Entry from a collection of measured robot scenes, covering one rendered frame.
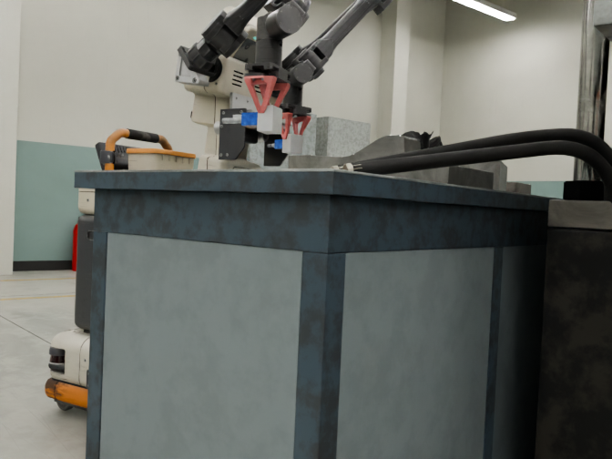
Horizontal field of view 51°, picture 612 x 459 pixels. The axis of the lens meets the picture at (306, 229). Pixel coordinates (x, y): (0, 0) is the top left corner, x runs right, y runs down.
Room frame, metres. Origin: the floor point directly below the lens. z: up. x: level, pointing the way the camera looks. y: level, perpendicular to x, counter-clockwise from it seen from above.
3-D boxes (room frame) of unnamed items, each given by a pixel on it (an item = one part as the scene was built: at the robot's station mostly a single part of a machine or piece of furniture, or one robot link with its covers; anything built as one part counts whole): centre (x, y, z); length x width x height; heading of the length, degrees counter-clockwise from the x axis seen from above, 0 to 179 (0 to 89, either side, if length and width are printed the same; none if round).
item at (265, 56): (1.39, 0.10, 1.05); 0.10 x 0.07 x 0.07; 159
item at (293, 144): (1.95, 0.08, 0.93); 0.13 x 0.05 x 0.05; 44
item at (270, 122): (1.40, 0.13, 0.93); 0.13 x 0.05 x 0.05; 69
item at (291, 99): (1.92, 0.06, 1.06); 0.10 x 0.07 x 0.07; 134
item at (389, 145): (1.78, -0.22, 0.87); 0.50 x 0.26 x 0.14; 51
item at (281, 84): (1.40, 0.09, 0.98); 0.07 x 0.07 x 0.09; 69
